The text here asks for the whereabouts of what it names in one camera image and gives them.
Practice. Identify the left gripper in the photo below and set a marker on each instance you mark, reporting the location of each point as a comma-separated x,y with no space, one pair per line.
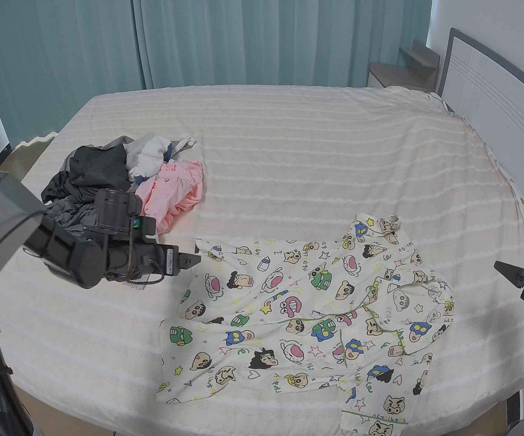
144,261

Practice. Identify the white printed pyjama top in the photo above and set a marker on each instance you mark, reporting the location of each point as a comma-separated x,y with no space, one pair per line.
316,316

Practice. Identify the pile of clothes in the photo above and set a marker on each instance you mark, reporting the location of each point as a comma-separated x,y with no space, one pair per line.
94,166

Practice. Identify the pink garment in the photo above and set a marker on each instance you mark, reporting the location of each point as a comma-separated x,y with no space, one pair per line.
175,184

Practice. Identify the bed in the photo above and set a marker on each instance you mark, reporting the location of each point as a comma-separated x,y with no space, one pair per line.
312,152

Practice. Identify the grey bedside table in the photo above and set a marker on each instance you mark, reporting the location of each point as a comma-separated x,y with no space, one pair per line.
403,73

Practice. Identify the blue-green curtain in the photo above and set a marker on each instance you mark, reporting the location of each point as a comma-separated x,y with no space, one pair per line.
244,30

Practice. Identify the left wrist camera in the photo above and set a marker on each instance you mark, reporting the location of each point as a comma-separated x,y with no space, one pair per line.
146,230

